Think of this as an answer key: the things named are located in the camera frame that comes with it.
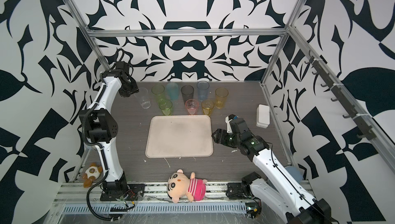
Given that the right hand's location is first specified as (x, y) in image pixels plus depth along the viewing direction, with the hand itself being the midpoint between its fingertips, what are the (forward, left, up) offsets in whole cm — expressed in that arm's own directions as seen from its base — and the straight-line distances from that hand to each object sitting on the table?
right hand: (215, 134), depth 78 cm
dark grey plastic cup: (+31, +16, -2) cm, 34 cm away
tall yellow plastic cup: (+27, -6, -2) cm, 28 cm away
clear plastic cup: (+27, +43, -4) cm, 51 cm away
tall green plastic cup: (+33, +35, -2) cm, 48 cm away
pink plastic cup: (+27, +13, -12) cm, 32 cm away
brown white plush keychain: (-15, +62, -11) cm, 64 cm away
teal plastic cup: (+35, +26, -5) cm, 44 cm away
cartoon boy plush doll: (-22, +17, -6) cm, 28 cm away
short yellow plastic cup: (+25, +3, -10) cm, 27 cm away
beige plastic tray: (+6, +20, -15) cm, 26 cm away
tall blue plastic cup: (+35, +6, -3) cm, 36 cm away
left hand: (+28, +48, +3) cm, 56 cm away
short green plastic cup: (+27, +31, -12) cm, 43 cm away
